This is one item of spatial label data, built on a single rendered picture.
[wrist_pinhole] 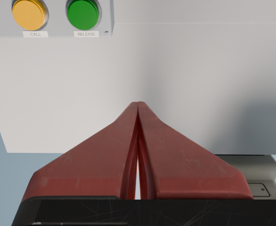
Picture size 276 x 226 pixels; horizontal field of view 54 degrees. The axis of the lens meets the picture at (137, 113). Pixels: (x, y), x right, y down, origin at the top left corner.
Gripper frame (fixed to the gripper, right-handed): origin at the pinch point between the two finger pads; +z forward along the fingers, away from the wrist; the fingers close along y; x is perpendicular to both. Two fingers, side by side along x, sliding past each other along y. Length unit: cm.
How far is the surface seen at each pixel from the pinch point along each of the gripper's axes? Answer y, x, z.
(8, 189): 95, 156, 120
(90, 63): 8.8, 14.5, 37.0
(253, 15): -19.5, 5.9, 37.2
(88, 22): 6.4, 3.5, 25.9
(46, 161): 62, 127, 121
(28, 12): 14.0, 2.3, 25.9
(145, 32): -1.4, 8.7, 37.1
